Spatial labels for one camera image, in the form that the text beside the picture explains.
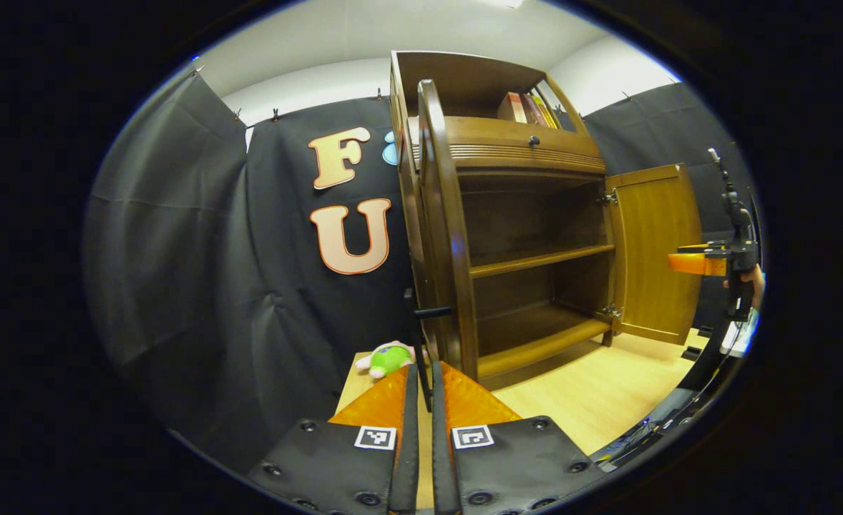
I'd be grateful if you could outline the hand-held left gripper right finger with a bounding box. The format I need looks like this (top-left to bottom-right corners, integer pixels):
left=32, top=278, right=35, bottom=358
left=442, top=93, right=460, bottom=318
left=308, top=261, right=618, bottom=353
left=430, top=360, right=605, bottom=515

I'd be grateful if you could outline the beige orange book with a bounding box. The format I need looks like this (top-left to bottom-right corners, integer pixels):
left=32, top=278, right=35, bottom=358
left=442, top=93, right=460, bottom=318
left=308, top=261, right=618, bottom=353
left=497, top=92, right=528, bottom=124

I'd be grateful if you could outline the green plush toy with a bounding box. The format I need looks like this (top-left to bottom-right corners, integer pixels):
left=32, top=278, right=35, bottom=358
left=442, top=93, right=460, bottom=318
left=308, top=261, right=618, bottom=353
left=356, top=340, right=416, bottom=380

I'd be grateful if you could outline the wooden shoe cabinet door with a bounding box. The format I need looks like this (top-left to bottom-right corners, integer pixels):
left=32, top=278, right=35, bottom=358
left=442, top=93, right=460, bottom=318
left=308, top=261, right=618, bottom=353
left=416, top=79, right=479, bottom=383
left=604, top=163, right=703, bottom=346

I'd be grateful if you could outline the wooden inner cabinet shelf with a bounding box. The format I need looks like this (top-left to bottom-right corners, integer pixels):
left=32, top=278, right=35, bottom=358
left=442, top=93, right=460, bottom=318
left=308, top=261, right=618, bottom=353
left=469, top=244, right=615, bottom=280

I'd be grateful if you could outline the wooden cabinet drawer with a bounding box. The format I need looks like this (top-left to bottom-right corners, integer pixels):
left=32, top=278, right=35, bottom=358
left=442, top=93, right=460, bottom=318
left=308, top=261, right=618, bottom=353
left=411, top=116, right=607, bottom=176

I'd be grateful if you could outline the black door handle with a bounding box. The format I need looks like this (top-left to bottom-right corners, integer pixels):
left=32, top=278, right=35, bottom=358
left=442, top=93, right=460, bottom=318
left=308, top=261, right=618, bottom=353
left=404, top=286, right=453, bottom=412

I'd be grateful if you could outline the yellow book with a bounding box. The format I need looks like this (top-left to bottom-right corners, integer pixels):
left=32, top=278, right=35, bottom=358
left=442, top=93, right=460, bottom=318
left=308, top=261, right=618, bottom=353
left=532, top=87, right=560, bottom=129

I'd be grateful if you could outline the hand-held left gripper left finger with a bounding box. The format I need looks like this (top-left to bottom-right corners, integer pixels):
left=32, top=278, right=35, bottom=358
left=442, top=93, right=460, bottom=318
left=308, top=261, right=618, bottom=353
left=246, top=365, right=420, bottom=515

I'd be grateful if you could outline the wooden double-door shoe cabinet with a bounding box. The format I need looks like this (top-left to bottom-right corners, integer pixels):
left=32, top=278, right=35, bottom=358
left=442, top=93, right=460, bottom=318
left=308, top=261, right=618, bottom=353
left=389, top=50, right=705, bottom=391

